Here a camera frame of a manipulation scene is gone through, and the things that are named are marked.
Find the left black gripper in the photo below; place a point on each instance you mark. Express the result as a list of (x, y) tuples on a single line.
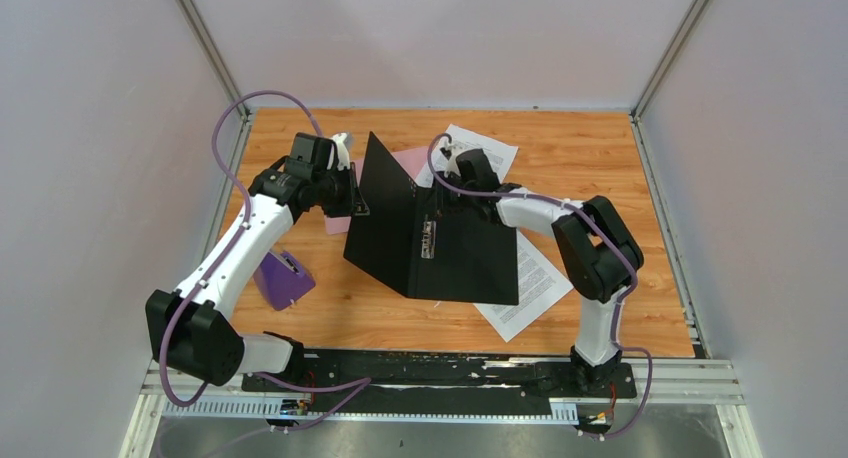
[(355, 203)]

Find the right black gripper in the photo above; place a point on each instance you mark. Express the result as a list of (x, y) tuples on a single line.
[(450, 210)]

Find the red folder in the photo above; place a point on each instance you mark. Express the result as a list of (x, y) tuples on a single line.
[(406, 244)]

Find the printed paper sheet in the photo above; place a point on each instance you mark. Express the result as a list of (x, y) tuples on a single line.
[(499, 154), (540, 286)]

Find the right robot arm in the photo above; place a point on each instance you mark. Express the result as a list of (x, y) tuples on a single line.
[(600, 255)]

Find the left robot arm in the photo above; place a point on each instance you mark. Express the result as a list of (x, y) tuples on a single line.
[(189, 327)]

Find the pink paper sheet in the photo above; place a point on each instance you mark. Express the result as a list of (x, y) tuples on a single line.
[(411, 160)]

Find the purple box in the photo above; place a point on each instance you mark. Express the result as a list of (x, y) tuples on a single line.
[(282, 280)]

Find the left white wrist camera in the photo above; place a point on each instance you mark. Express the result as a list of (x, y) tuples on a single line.
[(343, 143)]

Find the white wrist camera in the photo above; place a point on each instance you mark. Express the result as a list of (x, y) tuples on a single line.
[(343, 143), (451, 154)]

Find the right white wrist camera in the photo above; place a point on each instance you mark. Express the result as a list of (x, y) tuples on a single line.
[(451, 154)]

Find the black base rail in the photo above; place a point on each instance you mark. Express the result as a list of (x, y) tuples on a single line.
[(417, 387)]

